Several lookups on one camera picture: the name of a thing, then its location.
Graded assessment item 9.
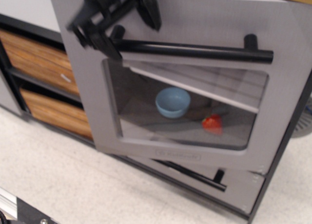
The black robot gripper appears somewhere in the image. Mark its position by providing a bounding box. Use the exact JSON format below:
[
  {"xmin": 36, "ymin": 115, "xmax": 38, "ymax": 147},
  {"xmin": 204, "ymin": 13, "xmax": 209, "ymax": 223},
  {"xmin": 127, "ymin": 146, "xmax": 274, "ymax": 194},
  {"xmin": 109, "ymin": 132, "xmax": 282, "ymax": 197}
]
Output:
[{"xmin": 66, "ymin": 0, "xmax": 162, "ymax": 60}]

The grey toy oven door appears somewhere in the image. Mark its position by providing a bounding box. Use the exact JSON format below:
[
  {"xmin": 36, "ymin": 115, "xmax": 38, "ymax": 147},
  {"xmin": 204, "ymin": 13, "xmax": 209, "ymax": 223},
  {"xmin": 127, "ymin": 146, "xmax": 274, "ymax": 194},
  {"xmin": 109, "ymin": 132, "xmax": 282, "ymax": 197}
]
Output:
[{"xmin": 51, "ymin": 0, "xmax": 312, "ymax": 174}]

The black oven door handle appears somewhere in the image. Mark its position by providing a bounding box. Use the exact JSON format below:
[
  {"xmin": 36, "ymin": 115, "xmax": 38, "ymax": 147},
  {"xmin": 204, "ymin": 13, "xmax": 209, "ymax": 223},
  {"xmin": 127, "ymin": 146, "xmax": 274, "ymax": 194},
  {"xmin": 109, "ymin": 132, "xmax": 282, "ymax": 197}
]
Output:
[{"xmin": 110, "ymin": 25, "xmax": 274, "ymax": 64}]

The grey oven rack shelf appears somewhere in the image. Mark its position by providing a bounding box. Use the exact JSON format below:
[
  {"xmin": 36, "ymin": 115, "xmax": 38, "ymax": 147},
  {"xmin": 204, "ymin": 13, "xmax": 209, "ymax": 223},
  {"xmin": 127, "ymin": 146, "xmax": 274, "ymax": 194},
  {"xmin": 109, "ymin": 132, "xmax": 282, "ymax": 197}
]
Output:
[{"xmin": 130, "ymin": 65, "xmax": 262, "ymax": 113}]

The light blue bowl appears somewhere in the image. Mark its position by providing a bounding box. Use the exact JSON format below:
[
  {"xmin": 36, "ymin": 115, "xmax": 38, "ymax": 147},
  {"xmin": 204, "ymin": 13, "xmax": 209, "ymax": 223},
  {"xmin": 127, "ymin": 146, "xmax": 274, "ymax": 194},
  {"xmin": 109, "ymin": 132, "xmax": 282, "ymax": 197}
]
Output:
[{"xmin": 155, "ymin": 87, "xmax": 191, "ymax": 119}]

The upper wood-pattern storage bin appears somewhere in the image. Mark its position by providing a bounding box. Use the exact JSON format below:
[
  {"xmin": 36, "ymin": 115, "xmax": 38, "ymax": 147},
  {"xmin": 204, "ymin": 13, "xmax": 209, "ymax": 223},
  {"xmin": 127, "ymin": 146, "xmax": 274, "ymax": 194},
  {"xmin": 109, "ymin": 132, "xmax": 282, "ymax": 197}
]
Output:
[{"xmin": 0, "ymin": 29, "xmax": 79, "ymax": 95}]

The wood-pattern storage bin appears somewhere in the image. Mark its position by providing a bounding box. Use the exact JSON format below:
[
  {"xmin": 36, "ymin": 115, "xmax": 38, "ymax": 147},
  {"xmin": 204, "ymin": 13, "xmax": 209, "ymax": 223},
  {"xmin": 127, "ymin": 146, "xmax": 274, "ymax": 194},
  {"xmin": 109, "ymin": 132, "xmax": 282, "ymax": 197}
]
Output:
[
  {"xmin": 20, "ymin": 88, "xmax": 93, "ymax": 140},
  {"xmin": 0, "ymin": 29, "xmax": 79, "ymax": 95}
]

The lower wood-pattern storage bin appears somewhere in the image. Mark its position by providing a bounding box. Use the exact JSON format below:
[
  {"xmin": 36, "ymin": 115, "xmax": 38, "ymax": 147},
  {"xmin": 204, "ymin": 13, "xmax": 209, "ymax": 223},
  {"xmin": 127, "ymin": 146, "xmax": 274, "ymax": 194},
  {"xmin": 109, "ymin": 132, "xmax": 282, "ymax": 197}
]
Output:
[{"xmin": 20, "ymin": 88, "xmax": 93, "ymax": 140}]

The red toy strawberry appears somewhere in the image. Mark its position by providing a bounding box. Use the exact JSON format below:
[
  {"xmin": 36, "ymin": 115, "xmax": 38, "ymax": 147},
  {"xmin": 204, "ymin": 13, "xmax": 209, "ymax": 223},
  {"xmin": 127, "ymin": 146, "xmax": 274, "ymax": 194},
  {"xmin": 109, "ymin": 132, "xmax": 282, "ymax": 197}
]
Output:
[{"xmin": 201, "ymin": 114, "xmax": 223, "ymax": 135}]

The grey slotted round base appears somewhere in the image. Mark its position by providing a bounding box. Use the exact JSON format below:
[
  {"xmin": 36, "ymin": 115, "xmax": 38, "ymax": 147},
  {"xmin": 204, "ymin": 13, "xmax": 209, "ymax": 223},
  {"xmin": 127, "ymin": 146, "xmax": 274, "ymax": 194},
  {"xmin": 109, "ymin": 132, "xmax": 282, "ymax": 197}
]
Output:
[{"xmin": 291, "ymin": 95, "xmax": 312, "ymax": 138}]

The black toy kitchen cabinet frame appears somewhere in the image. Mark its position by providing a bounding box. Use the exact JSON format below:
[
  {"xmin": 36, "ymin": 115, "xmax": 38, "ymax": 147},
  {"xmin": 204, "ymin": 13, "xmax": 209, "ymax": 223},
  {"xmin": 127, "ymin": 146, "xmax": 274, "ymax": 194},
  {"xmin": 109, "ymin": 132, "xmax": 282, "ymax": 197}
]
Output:
[{"xmin": 0, "ymin": 14, "xmax": 312, "ymax": 224}]

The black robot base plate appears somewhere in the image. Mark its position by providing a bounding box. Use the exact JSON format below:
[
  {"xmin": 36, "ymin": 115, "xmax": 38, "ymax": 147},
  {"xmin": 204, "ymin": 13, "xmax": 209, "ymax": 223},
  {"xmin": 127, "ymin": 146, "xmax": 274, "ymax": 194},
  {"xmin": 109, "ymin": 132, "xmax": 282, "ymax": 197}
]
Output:
[{"xmin": 17, "ymin": 198, "xmax": 58, "ymax": 224}]

